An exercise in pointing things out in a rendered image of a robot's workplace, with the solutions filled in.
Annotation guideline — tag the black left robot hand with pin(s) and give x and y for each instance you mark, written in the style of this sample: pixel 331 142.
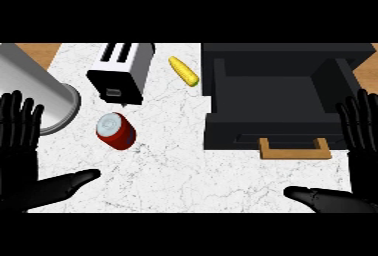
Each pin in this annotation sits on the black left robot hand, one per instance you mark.
pixel 19 173

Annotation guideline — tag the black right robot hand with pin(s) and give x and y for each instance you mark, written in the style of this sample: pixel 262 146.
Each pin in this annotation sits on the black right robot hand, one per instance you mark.
pixel 362 160

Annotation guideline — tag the black open drawer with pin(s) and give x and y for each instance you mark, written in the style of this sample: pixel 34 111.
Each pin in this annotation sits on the black open drawer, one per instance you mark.
pixel 275 110

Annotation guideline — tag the red soda can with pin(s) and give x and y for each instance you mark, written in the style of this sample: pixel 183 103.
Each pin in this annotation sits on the red soda can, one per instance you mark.
pixel 117 131

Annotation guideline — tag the grey cylindrical pot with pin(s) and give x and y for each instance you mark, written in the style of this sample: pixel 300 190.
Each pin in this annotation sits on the grey cylindrical pot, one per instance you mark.
pixel 30 86

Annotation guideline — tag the black cabinet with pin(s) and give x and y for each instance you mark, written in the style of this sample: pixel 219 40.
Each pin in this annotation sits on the black cabinet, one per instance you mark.
pixel 285 51

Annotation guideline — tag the white and black toaster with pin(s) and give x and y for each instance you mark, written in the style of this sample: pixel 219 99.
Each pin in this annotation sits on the white and black toaster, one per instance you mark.
pixel 123 73

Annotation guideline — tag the yellow corn cob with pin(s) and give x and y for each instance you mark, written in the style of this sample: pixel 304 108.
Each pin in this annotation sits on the yellow corn cob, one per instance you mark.
pixel 183 71

